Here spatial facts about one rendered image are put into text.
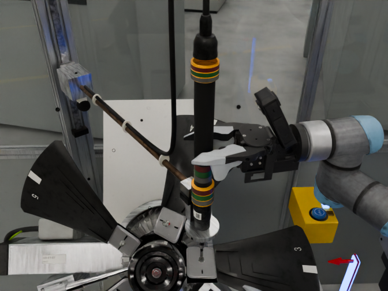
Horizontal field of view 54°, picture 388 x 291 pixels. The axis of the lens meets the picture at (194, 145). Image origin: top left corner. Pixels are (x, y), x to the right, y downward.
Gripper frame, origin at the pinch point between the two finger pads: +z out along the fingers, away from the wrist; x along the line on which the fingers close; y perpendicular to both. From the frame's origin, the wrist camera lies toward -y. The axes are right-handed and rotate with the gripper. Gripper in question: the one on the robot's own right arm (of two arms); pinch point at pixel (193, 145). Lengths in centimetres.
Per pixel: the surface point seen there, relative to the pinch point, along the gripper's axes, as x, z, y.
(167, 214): 9.0, 4.3, 24.8
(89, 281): 6.3, 24.0, 40.4
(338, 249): 56, -87, 116
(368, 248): 54, -102, 115
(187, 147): 18.3, -2.4, 13.6
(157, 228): 7.9, 6.8, 27.8
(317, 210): 19, -41, 42
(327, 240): 14, -44, 51
